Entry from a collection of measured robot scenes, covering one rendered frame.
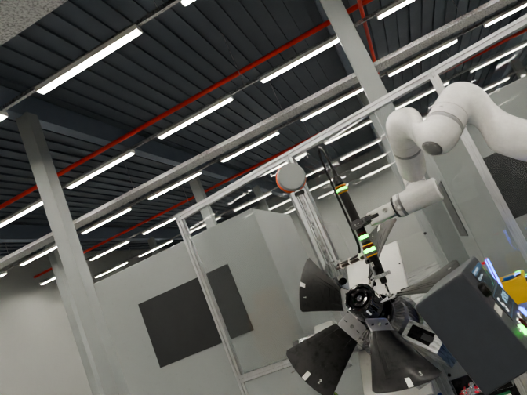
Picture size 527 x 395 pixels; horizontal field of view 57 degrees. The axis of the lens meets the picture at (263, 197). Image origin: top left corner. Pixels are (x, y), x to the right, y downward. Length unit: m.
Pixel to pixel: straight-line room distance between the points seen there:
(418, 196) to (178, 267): 2.71
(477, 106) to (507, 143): 0.13
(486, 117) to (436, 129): 0.14
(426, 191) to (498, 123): 0.47
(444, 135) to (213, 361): 3.11
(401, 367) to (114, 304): 3.14
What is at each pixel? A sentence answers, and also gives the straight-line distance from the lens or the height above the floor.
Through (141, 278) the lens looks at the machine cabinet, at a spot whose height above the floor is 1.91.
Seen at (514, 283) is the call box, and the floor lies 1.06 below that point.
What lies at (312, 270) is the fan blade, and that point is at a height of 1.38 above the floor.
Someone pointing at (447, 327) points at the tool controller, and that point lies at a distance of 0.96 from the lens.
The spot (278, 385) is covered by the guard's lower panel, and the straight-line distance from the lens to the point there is 2.96.
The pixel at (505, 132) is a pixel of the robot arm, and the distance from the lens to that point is 1.35.
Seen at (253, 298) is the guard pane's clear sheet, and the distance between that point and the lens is 2.91.
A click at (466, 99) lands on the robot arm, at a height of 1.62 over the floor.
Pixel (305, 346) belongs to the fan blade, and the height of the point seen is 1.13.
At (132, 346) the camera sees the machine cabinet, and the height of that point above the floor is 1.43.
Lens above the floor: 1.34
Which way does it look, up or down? 11 degrees up
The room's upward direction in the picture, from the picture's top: 23 degrees counter-clockwise
